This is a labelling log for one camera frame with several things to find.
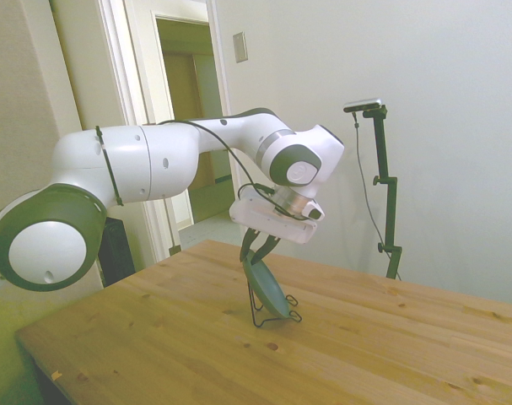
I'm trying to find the black camera stand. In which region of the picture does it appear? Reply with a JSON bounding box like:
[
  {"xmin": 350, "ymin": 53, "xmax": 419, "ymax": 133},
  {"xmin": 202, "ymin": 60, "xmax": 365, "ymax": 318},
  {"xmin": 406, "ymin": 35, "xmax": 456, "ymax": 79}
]
[{"xmin": 362, "ymin": 105, "xmax": 404, "ymax": 280}]

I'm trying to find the grey wall switch plate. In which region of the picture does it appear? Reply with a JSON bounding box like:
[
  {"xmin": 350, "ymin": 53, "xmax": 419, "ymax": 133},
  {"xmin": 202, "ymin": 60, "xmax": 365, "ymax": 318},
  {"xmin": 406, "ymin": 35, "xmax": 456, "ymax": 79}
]
[{"xmin": 232, "ymin": 31, "xmax": 249, "ymax": 64}]

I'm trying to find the black wire plate stand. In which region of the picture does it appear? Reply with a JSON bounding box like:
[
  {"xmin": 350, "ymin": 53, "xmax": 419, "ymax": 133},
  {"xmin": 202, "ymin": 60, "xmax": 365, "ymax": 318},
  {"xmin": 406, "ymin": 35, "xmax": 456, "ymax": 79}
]
[{"xmin": 246, "ymin": 273, "xmax": 303, "ymax": 329}]

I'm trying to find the brown hallway door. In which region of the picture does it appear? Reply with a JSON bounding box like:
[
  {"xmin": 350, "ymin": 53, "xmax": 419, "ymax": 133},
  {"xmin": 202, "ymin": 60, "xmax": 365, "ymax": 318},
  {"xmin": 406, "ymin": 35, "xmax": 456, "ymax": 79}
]
[{"xmin": 162, "ymin": 52, "xmax": 218, "ymax": 191}]

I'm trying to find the cream sliding door panel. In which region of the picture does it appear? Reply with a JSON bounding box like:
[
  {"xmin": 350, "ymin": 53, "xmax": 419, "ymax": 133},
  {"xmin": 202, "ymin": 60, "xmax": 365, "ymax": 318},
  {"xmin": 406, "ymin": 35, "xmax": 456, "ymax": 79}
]
[{"xmin": 48, "ymin": 0, "xmax": 132, "ymax": 136}]

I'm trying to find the black speaker box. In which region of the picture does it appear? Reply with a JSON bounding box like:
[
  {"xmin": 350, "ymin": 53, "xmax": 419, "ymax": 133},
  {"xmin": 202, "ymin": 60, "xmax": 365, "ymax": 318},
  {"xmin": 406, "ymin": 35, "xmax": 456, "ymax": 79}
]
[{"xmin": 98, "ymin": 217, "xmax": 137, "ymax": 288}]

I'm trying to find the silver exterior camera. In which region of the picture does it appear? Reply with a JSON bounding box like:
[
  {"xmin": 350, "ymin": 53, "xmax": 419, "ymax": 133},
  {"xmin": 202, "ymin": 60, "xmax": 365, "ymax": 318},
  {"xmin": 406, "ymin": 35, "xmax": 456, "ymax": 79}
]
[{"xmin": 342, "ymin": 97, "xmax": 384, "ymax": 114}]

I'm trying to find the teal round plate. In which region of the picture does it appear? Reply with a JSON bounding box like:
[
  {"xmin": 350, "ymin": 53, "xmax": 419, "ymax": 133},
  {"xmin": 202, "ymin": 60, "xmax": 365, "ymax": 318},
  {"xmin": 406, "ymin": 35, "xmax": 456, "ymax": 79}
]
[{"xmin": 243, "ymin": 251, "xmax": 293, "ymax": 318}]

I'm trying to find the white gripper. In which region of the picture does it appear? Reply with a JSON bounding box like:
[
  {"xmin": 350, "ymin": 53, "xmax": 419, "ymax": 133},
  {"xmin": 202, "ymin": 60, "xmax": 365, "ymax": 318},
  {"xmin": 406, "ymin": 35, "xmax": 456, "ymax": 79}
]
[{"xmin": 229, "ymin": 185, "xmax": 319, "ymax": 262}]

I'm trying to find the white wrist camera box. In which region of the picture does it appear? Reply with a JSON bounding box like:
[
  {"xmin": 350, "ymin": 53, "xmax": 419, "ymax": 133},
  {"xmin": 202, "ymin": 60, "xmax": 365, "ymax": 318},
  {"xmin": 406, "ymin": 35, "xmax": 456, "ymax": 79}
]
[{"xmin": 302, "ymin": 201, "xmax": 326, "ymax": 221}]

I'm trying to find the white door frame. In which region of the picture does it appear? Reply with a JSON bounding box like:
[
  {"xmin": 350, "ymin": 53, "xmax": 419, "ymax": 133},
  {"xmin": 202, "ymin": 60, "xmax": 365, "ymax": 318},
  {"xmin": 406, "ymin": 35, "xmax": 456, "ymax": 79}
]
[{"xmin": 95, "ymin": 0, "xmax": 251, "ymax": 265}]

